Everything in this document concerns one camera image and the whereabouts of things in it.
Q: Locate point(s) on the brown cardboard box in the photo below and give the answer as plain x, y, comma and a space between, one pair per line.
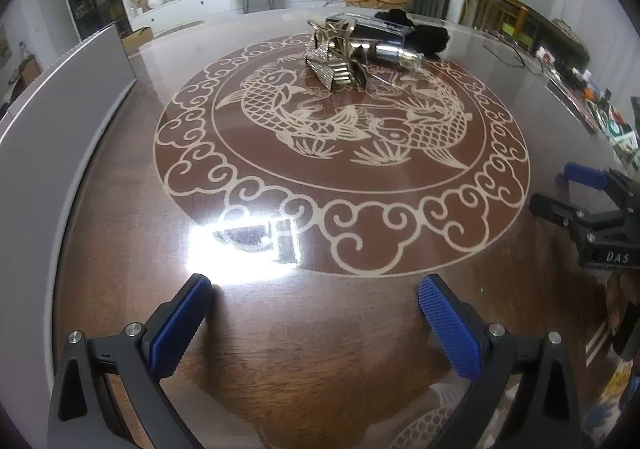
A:
137, 39

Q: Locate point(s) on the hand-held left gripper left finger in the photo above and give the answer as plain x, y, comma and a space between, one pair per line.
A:
180, 326

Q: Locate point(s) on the silver metal excavator model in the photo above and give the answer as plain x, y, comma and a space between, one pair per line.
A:
335, 61

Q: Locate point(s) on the silver cylindrical bottle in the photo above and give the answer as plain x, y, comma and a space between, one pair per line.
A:
397, 56

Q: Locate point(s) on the dark wooden sideboard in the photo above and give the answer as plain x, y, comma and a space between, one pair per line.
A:
560, 31

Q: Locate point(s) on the white television cabinet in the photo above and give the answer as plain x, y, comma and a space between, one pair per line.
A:
210, 4

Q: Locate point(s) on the cluttered side table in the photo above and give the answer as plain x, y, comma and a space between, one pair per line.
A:
610, 119

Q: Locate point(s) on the person's right hand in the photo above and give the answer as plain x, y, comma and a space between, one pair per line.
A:
624, 289

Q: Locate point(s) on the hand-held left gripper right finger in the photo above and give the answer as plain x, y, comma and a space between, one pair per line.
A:
447, 331

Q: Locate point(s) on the brown wooden desktop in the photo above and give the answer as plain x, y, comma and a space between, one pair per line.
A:
125, 239

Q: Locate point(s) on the white curved panel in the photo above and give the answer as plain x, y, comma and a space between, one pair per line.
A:
55, 139

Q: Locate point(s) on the black cloth pouch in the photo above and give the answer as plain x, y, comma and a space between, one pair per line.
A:
430, 40

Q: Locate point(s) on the black cardboard box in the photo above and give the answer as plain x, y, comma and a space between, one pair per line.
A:
370, 26

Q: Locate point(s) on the white round vase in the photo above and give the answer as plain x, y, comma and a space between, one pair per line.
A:
155, 2

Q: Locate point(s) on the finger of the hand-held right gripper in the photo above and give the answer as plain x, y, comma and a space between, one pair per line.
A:
585, 175
552, 209

